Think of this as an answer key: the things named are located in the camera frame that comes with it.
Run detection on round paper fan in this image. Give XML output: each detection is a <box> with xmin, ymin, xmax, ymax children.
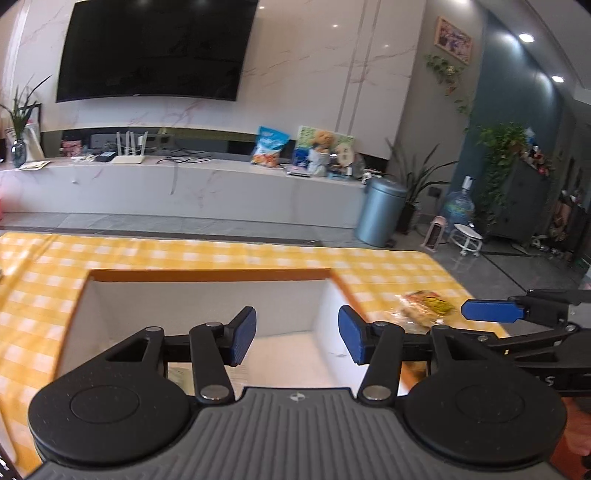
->
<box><xmin>333</xmin><ymin>142</ymin><xmax>355</xmax><ymax>169</ymax></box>

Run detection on hanging ivy vine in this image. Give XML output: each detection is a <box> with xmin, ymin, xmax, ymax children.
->
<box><xmin>425</xmin><ymin>53</ymin><xmax>474</xmax><ymax>116</ymax></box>

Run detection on white rolling stool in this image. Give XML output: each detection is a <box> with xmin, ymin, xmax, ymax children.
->
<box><xmin>451</xmin><ymin>223</ymin><xmax>483</xmax><ymax>257</ymax></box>

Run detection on black wall television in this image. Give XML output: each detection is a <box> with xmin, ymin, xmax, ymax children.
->
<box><xmin>55</xmin><ymin>0</ymin><xmax>259</xmax><ymax>103</ymax></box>

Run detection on white router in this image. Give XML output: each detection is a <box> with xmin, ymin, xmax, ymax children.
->
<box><xmin>112</xmin><ymin>130</ymin><xmax>149</xmax><ymax>165</ymax></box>

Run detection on potted long-leaf plant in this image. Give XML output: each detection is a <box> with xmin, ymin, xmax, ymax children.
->
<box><xmin>385</xmin><ymin>138</ymin><xmax>458</xmax><ymax>234</ymax></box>

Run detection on leafy trailing plant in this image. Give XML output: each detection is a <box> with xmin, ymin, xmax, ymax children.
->
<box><xmin>475</xmin><ymin>122</ymin><xmax>532</xmax><ymax>222</ymax></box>

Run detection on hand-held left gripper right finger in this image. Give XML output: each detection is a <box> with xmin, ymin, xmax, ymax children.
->
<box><xmin>338</xmin><ymin>305</ymin><xmax>495</xmax><ymax>406</ymax></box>

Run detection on dark grey cabinet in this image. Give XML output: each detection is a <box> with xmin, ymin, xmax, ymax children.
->
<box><xmin>485</xmin><ymin>159</ymin><xmax>550</xmax><ymax>243</ymax></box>

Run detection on blue water jug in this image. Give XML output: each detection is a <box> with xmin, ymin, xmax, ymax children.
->
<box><xmin>441</xmin><ymin>176</ymin><xmax>476</xmax><ymax>232</ymax></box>

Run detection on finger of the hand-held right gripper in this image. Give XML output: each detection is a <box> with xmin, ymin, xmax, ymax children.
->
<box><xmin>462</xmin><ymin>289</ymin><xmax>591</xmax><ymax>325</ymax></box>
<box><xmin>478</xmin><ymin>322</ymin><xmax>591</xmax><ymax>370</ymax></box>

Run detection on brown teddy bear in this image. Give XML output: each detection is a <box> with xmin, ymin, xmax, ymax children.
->
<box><xmin>308</xmin><ymin>130</ymin><xmax>335</xmax><ymax>177</ymax></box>

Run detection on blue snack bag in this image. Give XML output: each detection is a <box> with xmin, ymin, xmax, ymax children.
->
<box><xmin>252</xmin><ymin>126</ymin><xmax>291</xmax><ymax>168</ymax></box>

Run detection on clear bread packet yellow label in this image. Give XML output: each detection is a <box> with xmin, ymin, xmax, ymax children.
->
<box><xmin>394</xmin><ymin>290</ymin><xmax>462</xmax><ymax>328</ymax></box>

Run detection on white marble television console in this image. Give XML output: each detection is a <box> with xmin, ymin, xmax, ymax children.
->
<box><xmin>0</xmin><ymin>127</ymin><xmax>370</xmax><ymax>227</ymax></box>

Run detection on framed wall picture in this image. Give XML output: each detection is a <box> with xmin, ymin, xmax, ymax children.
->
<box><xmin>434</xmin><ymin>16</ymin><xmax>474</xmax><ymax>63</ymax></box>

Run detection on black cables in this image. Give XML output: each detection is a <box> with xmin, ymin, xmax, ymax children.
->
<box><xmin>156</xmin><ymin>152</ymin><xmax>214</xmax><ymax>165</ymax></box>

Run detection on grey pedal trash can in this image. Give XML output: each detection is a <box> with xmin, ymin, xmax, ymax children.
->
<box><xmin>355</xmin><ymin>176</ymin><xmax>409</xmax><ymax>247</ymax></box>

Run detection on teddy bear in basket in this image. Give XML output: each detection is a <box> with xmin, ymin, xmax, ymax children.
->
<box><xmin>293</xmin><ymin>126</ymin><xmax>355</xmax><ymax>169</ymax></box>

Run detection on yellow checkered tablecloth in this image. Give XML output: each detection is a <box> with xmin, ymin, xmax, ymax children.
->
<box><xmin>0</xmin><ymin>231</ymin><xmax>481</xmax><ymax>476</ymax></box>

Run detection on pink space heater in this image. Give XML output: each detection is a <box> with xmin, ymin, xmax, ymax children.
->
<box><xmin>425</xmin><ymin>216</ymin><xmax>448</xmax><ymax>252</ymax></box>

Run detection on green plant in glass vase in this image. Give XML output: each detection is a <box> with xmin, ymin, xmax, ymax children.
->
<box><xmin>0</xmin><ymin>76</ymin><xmax>51</xmax><ymax>169</ymax></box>

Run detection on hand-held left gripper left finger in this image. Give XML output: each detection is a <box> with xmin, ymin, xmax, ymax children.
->
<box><xmin>105</xmin><ymin>305</ymin><xmax>257</xmax><ymax>403</ymax></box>

